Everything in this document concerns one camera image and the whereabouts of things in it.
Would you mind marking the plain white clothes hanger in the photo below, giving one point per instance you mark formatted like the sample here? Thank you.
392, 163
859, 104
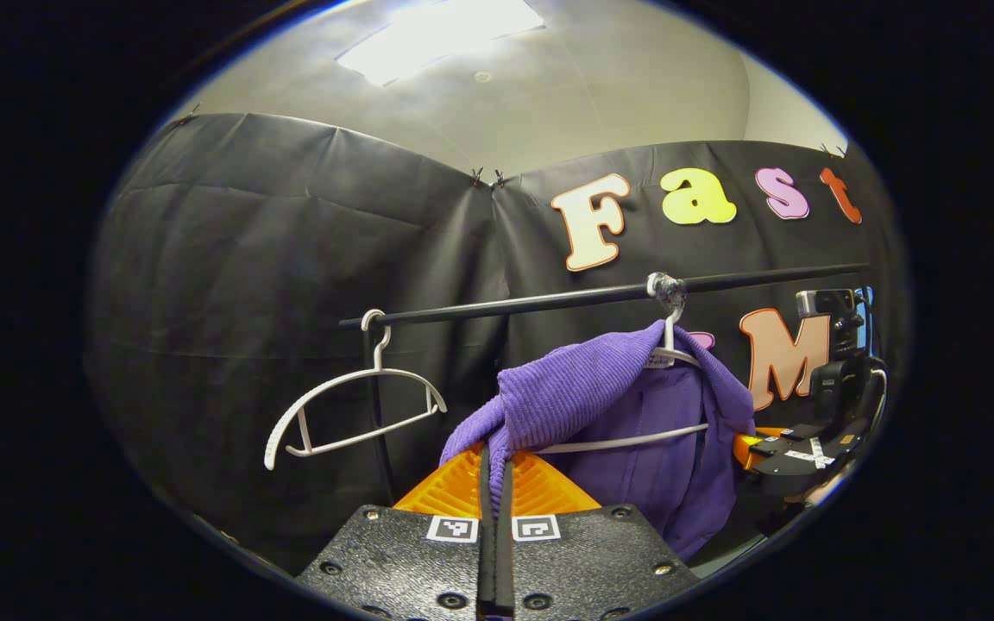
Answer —
333, 384

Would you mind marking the white hanger with label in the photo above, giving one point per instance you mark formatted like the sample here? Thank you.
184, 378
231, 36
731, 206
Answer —
618, 442

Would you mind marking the grey tape wrap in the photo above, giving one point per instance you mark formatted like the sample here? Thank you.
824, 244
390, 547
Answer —
665, 289

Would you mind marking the black backdrop cloth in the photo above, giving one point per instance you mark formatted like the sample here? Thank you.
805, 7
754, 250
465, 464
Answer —
247, 259

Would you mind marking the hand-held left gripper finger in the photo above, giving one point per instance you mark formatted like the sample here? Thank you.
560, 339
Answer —
506, 535
487, 535

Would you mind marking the black clothes rack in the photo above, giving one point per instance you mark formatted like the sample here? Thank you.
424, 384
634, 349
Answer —
549, 301

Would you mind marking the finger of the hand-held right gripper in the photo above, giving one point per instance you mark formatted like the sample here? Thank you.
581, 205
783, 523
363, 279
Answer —
773, 447
803, 431

